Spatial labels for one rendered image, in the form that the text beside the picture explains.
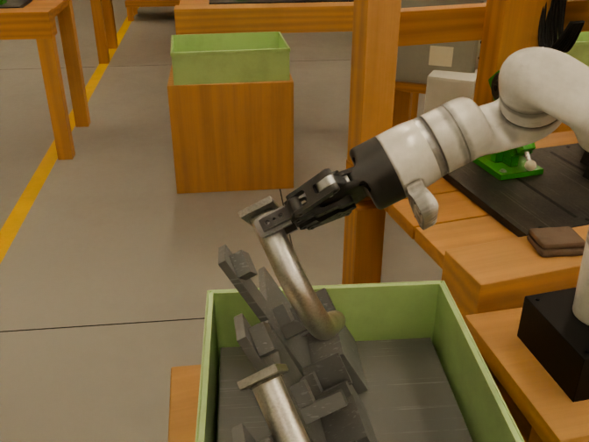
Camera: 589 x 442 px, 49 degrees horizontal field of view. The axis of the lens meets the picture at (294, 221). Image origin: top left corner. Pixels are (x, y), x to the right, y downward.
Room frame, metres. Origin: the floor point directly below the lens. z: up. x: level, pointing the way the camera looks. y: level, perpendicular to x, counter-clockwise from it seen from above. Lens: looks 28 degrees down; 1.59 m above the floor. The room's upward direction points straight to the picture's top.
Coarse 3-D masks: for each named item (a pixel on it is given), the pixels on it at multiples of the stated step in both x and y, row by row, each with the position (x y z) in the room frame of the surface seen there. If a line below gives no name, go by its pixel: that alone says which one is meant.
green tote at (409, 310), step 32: (320, 288) 0.94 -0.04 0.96; (352, 288) 0.94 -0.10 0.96; (384, 288) 0.94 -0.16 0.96; (416, 288) 0.95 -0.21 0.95; (224, 320) 0.92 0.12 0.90; (256, 320) 0.93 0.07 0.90; (352, 320) 0.94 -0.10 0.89; (384, 320) 0.94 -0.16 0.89; (416, 320) 0.95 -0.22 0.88; (448, 320) 0.88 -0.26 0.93; (448, 352) 0.86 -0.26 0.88; (480, 384) 0.72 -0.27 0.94; (480, 416) 0.70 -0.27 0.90
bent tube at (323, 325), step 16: (256, 208) 0.63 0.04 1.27; (272, 208) 0.64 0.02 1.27; (272, 240) 0.61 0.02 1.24; (288, 240) 0.62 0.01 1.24; (272, 256) 0.60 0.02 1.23; (288, 256) 0.60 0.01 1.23; (288, 272) 0.59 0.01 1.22; (288, 288) 0.58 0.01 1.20; (304, 288) 0.58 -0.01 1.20; (304, 304) 0.58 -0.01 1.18; (320, 304) 0.59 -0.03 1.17; (304, 320) 0.58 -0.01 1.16; (320, 320) 0.58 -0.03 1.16; (336, 320) 0.64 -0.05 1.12; (320, 336) 0.59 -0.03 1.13
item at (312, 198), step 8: (328, 168) 0.61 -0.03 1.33; (320, 176) 0.60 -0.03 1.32; (304, 184) 0.61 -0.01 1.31; (312, 184) 0.60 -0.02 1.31; (336, 184) 0.59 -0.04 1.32; (296, 192) 0.61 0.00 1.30; (304, 192) 0.60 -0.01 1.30; (312, 192) 0.60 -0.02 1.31; (320, 192) 0.60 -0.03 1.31; (328, 192) 0.59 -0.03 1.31; (336, 192) 0.59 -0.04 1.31; (312, 200) 0.60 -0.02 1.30; (320, 200) 0.59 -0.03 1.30; (304, 208) 0.60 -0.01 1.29; (312, 208) 0.60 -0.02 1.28; (296, 216) 0.60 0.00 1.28
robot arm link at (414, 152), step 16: (400, 128) 0.65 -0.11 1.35; (416, 128) 0.65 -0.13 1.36; (384, 144) 0.64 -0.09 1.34; (400, 144) 0.63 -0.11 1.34; (416, 144) 0.63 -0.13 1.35; (432, 144) 0.63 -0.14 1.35; (400, 160) 0.62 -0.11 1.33; (416, 160) 0.62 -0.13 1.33; (432, 160) 0.63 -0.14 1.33; (400, 176) 0.62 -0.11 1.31; (416, 176) 0.62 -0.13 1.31; (432, 176) 0.63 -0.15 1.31; (416, 192) 0.60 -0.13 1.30; (416, 208) 0.60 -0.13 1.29; (432, 208) 0.58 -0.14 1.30; (432, 224) 0.62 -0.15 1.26
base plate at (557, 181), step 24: (576, 144) 1.76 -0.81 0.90; (480, 168) 1.59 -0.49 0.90; (552, 168) 1.59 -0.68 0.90; (576, 168) 1.59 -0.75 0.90; (480, 192) 1.44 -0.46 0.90; (504, 192) 1.44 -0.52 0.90; (528, 192) 1.44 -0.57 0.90; (552, 192) 1.44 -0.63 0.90; (576, 192) 1.44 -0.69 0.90; (504, 216) 1.32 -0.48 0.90; (528, 216) 1.32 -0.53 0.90; (552, 216) 1.32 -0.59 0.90; (576, 216) 1.32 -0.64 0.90
